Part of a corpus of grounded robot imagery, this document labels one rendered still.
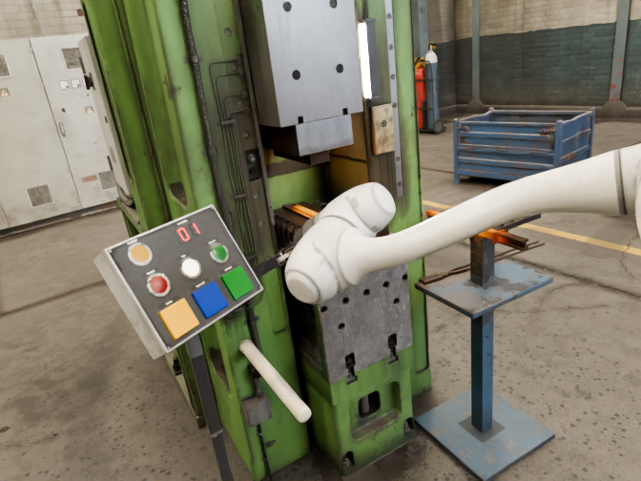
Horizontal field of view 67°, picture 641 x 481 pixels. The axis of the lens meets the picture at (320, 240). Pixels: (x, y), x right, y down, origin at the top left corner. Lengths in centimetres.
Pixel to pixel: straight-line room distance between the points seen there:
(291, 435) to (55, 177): 515
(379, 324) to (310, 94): 84
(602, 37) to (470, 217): 866
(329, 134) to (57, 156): 533
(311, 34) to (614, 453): 188
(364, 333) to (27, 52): 553
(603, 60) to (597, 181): 861
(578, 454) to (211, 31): 200
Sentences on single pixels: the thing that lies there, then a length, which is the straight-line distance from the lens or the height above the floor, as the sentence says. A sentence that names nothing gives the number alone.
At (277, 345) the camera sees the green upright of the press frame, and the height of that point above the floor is 57.
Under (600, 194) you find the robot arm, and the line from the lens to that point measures 82.
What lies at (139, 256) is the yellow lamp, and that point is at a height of 116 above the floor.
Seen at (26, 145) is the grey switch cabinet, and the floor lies 98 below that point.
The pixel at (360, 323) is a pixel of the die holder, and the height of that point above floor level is 66.
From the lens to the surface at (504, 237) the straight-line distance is 154.
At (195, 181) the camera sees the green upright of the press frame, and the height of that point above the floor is 124.
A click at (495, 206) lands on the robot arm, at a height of 129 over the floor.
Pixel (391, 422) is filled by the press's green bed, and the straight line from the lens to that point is 208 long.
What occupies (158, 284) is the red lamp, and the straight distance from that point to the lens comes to 121.
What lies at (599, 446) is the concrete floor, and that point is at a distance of 232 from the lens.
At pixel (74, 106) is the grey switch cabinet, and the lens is 661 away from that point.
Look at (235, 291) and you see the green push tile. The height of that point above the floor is 100.
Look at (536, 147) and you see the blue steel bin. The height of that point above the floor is 46.
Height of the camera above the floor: 156
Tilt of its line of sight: 21 degrees down
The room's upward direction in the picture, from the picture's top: 7 degrees counter-clockwise
